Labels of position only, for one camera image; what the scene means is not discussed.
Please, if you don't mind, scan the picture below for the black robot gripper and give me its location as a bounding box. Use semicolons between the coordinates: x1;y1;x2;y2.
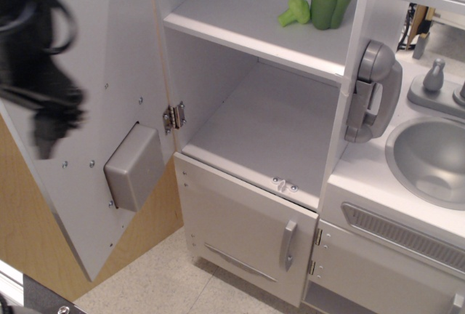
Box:
1;19;86;159

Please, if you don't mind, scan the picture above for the grey toy sink basin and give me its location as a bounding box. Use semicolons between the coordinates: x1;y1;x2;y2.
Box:
385;117;464;211

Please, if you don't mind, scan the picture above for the white toy oven door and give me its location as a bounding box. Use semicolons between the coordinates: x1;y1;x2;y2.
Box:
310;220;464;313

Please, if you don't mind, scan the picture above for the white toy freezer door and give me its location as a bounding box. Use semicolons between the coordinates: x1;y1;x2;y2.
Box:
174;153;318;307

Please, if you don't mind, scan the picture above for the white toy fridge door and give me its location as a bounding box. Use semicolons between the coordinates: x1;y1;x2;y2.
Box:
1;0;174;281

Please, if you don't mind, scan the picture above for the light wooden board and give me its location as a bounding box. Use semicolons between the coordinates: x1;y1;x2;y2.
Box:
1;123;182;300

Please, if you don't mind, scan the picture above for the metal fridge door hinge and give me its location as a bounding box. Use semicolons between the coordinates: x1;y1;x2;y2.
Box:
163;102;187;135

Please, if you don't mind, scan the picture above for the green toy broccoli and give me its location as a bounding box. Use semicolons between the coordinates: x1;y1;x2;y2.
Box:
278;0;311;27

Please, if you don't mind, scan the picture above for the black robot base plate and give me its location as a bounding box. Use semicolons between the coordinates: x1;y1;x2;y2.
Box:
1;261;86;313

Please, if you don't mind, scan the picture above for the grey oven vent panel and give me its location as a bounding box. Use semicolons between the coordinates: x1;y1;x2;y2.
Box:
341;202;464;273

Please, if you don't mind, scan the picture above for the grey toy faucet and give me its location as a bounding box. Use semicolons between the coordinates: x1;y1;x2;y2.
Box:
408;58;464;118

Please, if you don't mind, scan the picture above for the grey freezer door handle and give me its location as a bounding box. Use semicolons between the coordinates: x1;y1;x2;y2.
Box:
279;220;297;271

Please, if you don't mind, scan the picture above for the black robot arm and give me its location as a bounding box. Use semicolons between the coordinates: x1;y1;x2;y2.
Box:
1;0;84;160

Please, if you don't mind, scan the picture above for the grey toy telephone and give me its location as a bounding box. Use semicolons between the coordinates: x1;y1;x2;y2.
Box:
344;40;403;143

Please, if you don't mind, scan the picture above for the white toy kitchen cabinet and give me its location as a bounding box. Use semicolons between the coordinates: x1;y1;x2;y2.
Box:
162;0;464;313

